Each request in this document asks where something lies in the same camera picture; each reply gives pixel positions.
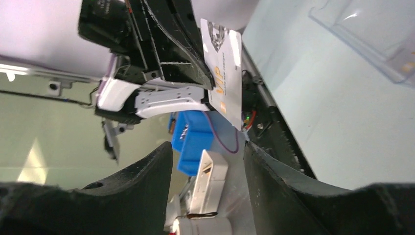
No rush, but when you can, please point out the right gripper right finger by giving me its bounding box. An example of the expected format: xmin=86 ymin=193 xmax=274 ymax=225
xmin=244 ymin=142 xmax=415 ymax=235

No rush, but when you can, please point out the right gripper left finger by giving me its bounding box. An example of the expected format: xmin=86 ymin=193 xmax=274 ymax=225
xmin=0 ymin=141 xmax=173 ymax=235

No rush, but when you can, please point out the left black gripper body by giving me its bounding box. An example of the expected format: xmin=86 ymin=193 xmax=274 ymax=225
xmin=78 ymin=0 xmax=161 ymax=85

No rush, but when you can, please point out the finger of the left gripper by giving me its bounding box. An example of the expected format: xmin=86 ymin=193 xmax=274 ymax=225
xmin=143 ymin=0 xmax=214 ymax=90

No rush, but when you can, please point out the clear plastic card box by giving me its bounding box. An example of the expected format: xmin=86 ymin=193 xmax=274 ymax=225
xmin=309 ymin=0 xmax=415 ymax=87

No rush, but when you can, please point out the blue plastic bin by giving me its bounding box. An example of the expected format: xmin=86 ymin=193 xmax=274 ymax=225
xmin=168 ymin=110 xmax=239 ymax=177

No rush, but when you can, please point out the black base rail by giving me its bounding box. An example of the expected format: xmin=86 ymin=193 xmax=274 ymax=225
xmin=242 ymin=47 xmax=317 ymax=179

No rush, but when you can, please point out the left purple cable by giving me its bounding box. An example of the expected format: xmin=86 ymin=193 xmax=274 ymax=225
xmin=202 ymin=110 xmax=241 ymax=154

